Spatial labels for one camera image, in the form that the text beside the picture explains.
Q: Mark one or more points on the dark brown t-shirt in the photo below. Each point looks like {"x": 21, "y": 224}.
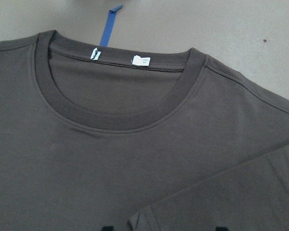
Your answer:
{"x": 102, "y": 139}

